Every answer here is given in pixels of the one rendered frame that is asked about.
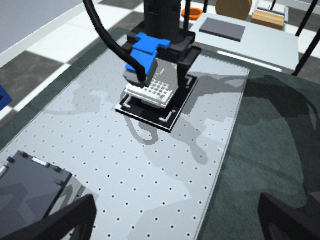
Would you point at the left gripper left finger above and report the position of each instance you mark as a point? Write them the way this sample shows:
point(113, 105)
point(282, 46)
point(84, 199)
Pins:
point(79, 215)

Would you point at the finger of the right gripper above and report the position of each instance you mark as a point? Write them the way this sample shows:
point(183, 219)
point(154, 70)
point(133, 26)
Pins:
point(128, 47)
point(181, 71)

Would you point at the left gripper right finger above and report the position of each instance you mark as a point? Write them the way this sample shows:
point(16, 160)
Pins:
point(279, 219)

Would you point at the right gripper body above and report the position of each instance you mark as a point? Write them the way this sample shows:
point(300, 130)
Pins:
point(162, 33)

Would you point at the white well plate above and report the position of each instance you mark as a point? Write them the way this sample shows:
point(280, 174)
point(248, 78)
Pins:
point(164, 81)

